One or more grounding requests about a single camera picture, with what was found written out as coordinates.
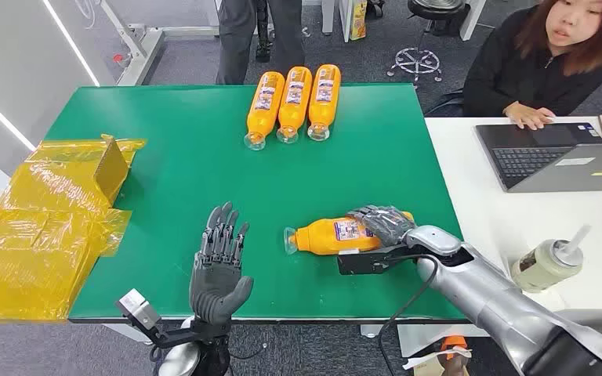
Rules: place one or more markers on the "white drinking straw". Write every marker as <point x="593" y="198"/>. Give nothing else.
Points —
<point x="577" y="240"/>

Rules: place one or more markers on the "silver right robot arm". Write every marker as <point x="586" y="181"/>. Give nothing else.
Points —
<point x="488" y="296"/>

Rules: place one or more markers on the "yellow carton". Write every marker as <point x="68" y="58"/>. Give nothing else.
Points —
<point x="358" y="20"/>

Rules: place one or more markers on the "black stand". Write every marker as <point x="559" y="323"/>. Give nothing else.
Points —
<point x="263" y="31"/>

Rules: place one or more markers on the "green table mat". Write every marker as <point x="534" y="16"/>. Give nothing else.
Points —
<point x="202" y="171"/>

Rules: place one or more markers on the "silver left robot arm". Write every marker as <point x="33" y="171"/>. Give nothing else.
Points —
<point x="179" y="359"/>

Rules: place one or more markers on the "person's hand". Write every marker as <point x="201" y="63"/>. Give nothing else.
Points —
<point x="528" y="115"/>

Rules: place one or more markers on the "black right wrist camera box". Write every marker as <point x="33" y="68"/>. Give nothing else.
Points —
<point x="363" y="262"/>

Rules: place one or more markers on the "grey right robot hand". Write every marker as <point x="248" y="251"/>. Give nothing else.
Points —
<point x="386" y="225"/>

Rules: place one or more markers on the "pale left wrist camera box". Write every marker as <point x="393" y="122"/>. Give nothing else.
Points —
<point x="137" y="309"/>

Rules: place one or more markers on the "grey laptop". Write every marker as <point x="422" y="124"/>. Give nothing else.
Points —
<point x="534" y="155"/>

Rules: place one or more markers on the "white paper slip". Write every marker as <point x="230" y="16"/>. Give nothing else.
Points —
<point x="431" y="359"/>

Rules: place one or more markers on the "yellow film wrapped cardboard box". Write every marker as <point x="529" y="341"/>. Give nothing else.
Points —
<point x="36" y="233"/>

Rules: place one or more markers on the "seated person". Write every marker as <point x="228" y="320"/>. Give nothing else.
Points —
<point x="508" y="72"/>

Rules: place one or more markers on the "standing person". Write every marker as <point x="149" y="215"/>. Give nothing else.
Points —
<point x="233" y="41"/>

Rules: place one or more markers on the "black stool with star base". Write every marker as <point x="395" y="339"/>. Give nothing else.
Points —
<point x="415" y="62"/>

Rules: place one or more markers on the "pale drink cup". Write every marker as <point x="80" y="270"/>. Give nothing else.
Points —
<point x="542" y="267"/>

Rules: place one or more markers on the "orange bottle with clear cap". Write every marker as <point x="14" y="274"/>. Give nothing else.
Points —
<point x="316" y="238"/>
<point x="294" y="104"/>
<point x="264" y="111"/>
<point x="324" y="101"/>

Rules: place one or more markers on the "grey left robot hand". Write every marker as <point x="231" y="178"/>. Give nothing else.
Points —
<point x="217" y="290"/>

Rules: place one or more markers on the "white table frame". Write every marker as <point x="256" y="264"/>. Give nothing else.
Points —
<point x="140" y="57"/>

